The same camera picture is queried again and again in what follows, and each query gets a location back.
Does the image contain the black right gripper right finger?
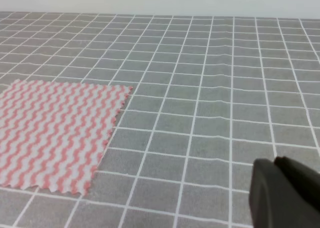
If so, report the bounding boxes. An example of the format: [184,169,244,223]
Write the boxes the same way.
[273,156,320,211]

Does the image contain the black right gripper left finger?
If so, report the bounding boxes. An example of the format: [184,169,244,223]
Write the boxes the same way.
[248,158,320,227]

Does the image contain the pink white wavy towel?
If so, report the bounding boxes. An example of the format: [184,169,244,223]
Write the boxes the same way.
[0,79,132,195]

